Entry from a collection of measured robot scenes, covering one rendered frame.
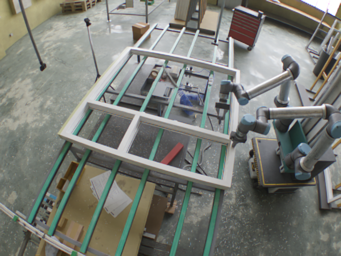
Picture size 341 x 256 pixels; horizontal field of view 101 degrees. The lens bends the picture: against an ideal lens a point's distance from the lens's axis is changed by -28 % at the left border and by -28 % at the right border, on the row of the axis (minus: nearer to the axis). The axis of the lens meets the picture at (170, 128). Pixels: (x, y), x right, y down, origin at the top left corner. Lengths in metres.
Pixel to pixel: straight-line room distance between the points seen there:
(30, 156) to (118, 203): 1.84
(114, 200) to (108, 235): 0.31
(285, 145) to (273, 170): 0.41
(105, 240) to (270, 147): 2.16
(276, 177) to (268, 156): 0.29
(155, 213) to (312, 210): 2.20
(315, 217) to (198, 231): 1.73
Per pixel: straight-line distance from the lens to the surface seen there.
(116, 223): 1.62
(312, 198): 3.14
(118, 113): 1.79
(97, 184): 1.74
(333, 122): 1.45
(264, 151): 2.53
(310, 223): 3.01
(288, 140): 2.27
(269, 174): 2.41
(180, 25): 5.55
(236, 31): 5.07
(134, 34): 4.82
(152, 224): 1.93
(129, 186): 1.68
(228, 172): 1.48
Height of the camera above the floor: 2.20
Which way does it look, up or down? 53 degrees down
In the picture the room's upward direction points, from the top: 6 degrees clockwise
